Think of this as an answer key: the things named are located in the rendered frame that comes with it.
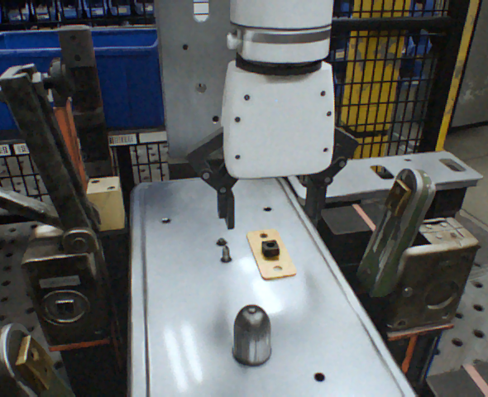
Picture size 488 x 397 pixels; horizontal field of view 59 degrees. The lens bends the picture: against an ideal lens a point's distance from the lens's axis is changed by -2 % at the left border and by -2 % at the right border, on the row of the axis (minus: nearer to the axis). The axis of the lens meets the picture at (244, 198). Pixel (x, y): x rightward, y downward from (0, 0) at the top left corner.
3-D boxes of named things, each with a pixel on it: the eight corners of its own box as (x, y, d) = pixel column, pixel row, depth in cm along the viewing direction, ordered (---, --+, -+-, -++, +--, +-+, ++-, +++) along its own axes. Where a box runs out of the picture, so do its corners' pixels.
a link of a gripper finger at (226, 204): (200, 174, 40) (203, 234, 43) (235, 170, 41) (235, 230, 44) (196, 159, 43) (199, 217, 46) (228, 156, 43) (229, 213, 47)
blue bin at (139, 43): (162, 126, 73) (155, 46, 66) (-20, 131, 72) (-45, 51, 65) (172, 96, 87) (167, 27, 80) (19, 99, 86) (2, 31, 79)
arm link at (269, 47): (235, 32, 32) (235, 73, 33) (347, 30, 33) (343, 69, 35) (217, 16, 39) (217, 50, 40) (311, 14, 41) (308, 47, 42)
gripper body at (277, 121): (227, 59, 33) (229, 188, 39) (352, 55, 35) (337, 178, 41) (213, 41, 40) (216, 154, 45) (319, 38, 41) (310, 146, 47)
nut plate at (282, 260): (298, 275, 45) (299, 266, 45) (262, 280, 45) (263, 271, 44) (276, 230, 53) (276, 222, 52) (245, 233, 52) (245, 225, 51)
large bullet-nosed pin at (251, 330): (274, 373, 37) (276, 318, 34) (237, 380, 36) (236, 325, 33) (265, 345, 40) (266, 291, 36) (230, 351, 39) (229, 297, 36)
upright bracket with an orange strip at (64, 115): (127, 386, 68) (57, 64, 42) (118, 388, 68) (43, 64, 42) (127, 371, 70) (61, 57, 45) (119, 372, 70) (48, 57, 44)
